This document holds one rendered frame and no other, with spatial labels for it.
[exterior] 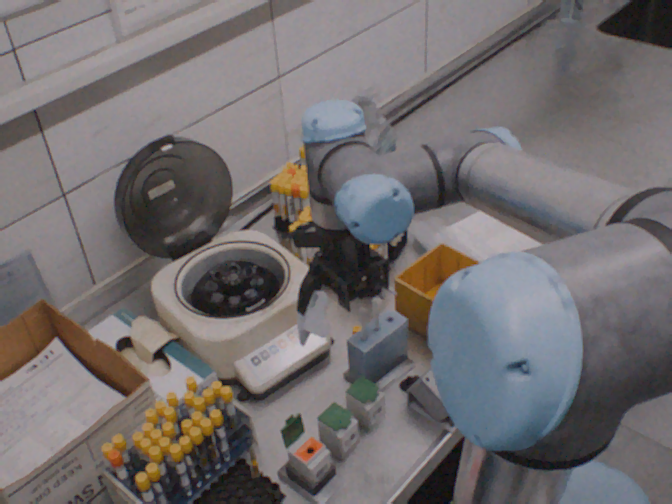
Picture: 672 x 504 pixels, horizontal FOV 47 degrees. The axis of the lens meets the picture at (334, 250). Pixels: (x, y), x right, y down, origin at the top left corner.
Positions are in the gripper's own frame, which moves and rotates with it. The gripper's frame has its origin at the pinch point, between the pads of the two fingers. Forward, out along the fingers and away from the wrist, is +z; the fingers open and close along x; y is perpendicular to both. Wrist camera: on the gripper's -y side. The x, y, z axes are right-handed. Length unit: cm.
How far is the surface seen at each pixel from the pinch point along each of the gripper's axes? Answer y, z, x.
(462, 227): -19, 17, 45
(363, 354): 0.9, 8.8, 3.0
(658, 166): -8, 18, 94
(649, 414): 0, 106, 106
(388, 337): 0.6, 8.9, 8.4
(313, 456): 10.0, 10.6, -13.5
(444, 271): -9.7, 14.2, 30.6
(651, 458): 10, 106, 93
